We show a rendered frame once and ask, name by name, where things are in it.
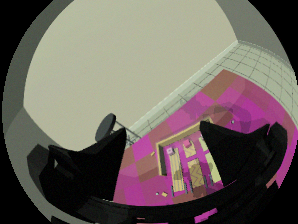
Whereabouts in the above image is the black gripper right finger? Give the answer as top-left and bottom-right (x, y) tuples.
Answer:
(198, 120), (270, 186)

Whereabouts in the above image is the pale yellow flat strip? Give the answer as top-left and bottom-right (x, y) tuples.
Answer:
(206, 157), (221, 183)

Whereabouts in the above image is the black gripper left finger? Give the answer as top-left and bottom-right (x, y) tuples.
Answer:
(48, 128), (128, 201)

